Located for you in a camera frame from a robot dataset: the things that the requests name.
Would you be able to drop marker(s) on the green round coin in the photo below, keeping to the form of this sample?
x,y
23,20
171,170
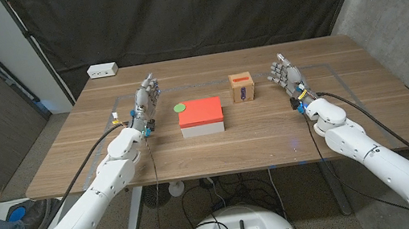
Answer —
x,y
179,107

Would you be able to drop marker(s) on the white table leg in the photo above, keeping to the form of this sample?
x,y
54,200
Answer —
x,y
135,214

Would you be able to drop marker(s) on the black leather shoe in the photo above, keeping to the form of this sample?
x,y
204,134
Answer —
x,y
38,214

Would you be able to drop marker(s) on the wooden box with coloured slots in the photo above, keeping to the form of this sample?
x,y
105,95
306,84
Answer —
x,y
242,86

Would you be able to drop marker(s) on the black backdrop curtain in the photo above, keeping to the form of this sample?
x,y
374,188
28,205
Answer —
x,y
189,11

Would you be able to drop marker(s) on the red-topped white box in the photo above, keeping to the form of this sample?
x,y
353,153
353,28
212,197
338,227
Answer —
x,y
200,113

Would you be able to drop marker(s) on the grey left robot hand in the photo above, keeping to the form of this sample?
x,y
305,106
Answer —
x,y
144,103

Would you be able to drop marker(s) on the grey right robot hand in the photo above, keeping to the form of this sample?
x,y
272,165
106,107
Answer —
x,y
293,78

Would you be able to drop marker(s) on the white round table foot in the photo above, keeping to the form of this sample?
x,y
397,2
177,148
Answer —
x,y
176,189

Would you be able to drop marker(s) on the small black floor fan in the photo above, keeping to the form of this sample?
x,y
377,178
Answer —
x,y
156,196

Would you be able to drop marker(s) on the blue foot pedal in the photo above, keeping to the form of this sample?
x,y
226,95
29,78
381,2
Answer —
x,y
16,214

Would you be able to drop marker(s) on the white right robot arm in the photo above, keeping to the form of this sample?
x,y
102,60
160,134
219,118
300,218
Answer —
x,y
382,161

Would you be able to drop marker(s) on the white power outlet block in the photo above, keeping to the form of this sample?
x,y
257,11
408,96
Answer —
x,y
102,70

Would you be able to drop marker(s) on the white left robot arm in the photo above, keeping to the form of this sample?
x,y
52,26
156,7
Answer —
x,y
108,179

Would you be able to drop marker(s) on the grey table leg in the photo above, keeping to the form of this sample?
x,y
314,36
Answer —
x,y
335,188

